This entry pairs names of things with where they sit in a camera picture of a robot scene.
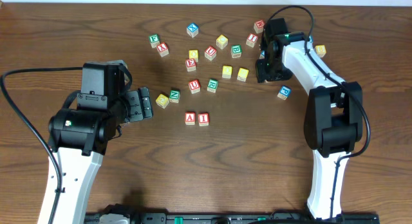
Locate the red A block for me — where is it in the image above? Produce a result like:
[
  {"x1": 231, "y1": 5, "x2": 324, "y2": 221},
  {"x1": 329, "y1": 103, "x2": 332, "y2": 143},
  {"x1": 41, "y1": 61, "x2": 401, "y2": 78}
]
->
[{"x1": 185, "y1": 112, "x2": 196, "y2": 125}]

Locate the red i block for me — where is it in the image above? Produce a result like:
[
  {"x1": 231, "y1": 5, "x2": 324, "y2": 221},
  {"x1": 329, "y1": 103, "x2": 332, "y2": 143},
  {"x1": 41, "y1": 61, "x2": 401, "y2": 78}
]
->
[
  {"x1": 246, "y1": 33, "x2": 258, "y2": 48},
  {"x1": 198, "y1": 113, "x2": 209, "y2": 126}
]

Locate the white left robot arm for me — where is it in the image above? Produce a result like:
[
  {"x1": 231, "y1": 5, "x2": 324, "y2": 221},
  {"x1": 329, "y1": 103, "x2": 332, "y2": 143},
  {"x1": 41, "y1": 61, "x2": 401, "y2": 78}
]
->
[{"x1": 38, "y1": 87, "x2": 153, "y2": 223}]

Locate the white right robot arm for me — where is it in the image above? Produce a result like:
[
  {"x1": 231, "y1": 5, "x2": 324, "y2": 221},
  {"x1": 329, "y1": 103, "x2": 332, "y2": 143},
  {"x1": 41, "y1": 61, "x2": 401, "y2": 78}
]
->
[{"x1": 256, "y1": 31, "x2": 370, "y2": 221}]

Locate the blue T block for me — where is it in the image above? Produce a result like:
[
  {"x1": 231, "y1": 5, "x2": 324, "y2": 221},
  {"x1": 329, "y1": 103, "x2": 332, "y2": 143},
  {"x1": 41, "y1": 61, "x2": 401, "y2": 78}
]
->
[{"x1": 259, "y1": 51, "x2": 265, "y2": 59}]

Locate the yellow 2 block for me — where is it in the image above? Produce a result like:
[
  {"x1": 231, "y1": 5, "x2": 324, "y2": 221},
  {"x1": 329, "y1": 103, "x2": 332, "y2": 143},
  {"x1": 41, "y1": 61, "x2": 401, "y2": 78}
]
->
[{"x1": 156, "y1": 94, "x2": 170, "y2": 109}]

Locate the blue P block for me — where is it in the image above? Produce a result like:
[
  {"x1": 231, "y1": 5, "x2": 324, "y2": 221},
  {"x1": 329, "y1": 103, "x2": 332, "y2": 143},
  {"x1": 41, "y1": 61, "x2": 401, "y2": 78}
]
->
[{"x1": 277, "y1": 86, "x2": 292, "y2": 100}]

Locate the yellow block right middle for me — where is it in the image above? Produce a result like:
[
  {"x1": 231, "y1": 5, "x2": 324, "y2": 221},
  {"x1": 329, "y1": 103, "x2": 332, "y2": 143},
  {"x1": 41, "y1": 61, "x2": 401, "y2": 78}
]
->
[{"x1": 237, "y1": 68, "x2": 249, "y2": 82}]

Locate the green N block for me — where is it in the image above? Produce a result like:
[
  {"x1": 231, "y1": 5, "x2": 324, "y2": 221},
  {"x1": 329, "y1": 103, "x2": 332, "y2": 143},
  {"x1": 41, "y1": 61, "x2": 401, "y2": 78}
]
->
[{"x1": 169, "y1": 89, "x2": 180, "y2": 103}]

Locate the green B block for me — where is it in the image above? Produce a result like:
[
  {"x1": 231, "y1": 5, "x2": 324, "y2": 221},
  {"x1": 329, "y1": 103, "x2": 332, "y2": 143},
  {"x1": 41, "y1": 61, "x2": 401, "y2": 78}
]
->
[{"x1": 230, "y1": 44, "x2": 242, "y2": 58}]

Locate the red H block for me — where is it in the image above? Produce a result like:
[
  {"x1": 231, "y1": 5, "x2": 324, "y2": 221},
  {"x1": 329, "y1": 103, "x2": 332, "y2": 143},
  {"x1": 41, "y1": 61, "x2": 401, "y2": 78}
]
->
[{"x1": 254, "y1": 20, "x2": 265, "y2": 33}]

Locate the yellow block left middle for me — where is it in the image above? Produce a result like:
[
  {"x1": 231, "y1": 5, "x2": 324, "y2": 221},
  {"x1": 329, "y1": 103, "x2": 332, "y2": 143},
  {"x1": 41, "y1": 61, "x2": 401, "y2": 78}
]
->
[{"x1": 222, "y1": 65, "x2": 232, "y2": 79}]

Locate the red X block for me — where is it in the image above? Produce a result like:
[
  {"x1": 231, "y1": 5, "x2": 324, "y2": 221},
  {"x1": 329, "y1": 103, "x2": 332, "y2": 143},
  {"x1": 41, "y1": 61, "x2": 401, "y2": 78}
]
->
[{"x1": 156, "y1": 42, "x2": 169, "y2": 57}]

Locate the red U block lower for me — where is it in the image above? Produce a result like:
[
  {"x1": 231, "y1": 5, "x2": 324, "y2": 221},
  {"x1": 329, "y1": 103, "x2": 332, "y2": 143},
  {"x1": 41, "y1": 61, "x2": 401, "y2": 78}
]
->
[{"x1": 188, "y1": 79, "x2": 201, "y2": 94}]

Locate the red u block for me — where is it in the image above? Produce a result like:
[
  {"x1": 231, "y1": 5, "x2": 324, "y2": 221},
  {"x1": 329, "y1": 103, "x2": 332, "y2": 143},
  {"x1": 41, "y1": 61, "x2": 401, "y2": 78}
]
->
[
  {"x1": 205, "y1": 46, "x2": 217, "y2": 61},
  {"x1": 188, "y1": 79, "x2": 201, "y2": 94}
]

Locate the yellow 8 block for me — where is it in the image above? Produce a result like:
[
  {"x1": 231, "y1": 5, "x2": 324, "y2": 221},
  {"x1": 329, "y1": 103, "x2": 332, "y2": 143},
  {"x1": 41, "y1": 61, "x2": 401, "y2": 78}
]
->
[{"x1": 315, "y1": 45, "x2": 326, "y2": 58}]

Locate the green F block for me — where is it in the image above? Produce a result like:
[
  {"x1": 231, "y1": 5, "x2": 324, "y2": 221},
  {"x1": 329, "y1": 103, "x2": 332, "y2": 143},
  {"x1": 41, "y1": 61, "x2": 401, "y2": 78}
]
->
[{"x1": 149, "y1": 33, "x2": 160, "y2": 48}]

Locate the red E block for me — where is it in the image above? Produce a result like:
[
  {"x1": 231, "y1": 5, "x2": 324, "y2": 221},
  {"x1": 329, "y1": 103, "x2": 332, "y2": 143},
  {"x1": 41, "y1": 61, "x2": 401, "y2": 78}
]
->
[{"x1": 185, "y1": 59, "x2": 196, "y2": 72}]

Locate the yellow C block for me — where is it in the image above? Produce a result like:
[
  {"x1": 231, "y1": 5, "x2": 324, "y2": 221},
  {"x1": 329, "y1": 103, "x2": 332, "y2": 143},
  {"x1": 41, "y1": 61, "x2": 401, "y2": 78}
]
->
[{"x1": 216, "y1": 35, "x2": 229, "y2": 50}]

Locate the green R block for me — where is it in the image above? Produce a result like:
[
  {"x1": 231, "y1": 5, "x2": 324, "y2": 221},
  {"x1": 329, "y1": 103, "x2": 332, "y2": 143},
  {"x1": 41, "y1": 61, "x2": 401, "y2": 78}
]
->
[{"x1": 207, "y1": 79, "x2": 218, "y2": 93}]

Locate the yellow O block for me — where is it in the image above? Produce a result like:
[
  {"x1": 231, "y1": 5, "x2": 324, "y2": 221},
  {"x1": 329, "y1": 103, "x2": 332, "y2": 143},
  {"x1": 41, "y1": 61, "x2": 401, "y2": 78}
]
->
[{"x1": 189, "y1": 50, "x2": 199, "y2": 62}]

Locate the red U block upper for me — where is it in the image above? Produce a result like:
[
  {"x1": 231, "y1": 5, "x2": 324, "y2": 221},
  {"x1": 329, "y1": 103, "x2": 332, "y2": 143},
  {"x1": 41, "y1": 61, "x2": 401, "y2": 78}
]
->
[{"x1": 205, "y1": 46, "x2": 217, "y2": 61}]

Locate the blue X block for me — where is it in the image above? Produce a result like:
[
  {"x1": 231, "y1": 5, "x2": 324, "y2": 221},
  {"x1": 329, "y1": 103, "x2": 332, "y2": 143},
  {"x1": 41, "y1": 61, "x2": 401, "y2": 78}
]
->
[{"x1": 187, "y1": 23, "x2": 199, "y2": 38}]

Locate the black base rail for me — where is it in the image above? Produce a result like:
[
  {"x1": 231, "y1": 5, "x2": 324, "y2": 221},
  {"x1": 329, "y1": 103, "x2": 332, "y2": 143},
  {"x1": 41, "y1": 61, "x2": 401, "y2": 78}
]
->
[{"x1": 83, "y1": 204, "x2": 380, "y2": 224}]

